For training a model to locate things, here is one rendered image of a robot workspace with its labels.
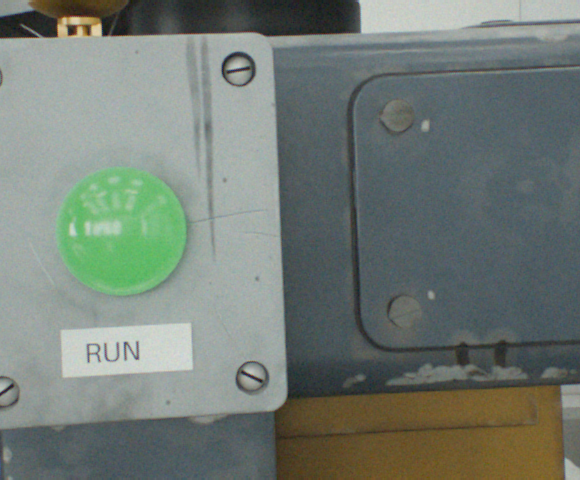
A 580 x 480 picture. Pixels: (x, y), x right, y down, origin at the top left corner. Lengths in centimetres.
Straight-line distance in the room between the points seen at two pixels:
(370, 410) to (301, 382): 25
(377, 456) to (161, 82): 39
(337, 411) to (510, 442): 11
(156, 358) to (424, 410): 32
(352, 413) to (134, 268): 33
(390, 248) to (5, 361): 11
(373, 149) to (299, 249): 3
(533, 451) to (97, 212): 43
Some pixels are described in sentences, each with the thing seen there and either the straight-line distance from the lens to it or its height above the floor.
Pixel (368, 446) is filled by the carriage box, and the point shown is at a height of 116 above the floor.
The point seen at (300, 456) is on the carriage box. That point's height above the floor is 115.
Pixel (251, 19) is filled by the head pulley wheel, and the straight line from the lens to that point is 47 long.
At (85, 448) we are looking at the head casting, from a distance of 36.
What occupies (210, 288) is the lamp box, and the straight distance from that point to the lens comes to 31.
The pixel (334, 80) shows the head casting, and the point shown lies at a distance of 37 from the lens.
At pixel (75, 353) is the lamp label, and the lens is 31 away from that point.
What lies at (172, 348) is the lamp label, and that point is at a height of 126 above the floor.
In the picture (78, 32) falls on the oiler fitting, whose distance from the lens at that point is 40.
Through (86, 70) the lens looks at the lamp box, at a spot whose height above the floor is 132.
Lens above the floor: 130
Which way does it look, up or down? 3 degrees down
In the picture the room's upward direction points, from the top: 2 degrees counter-clockwise
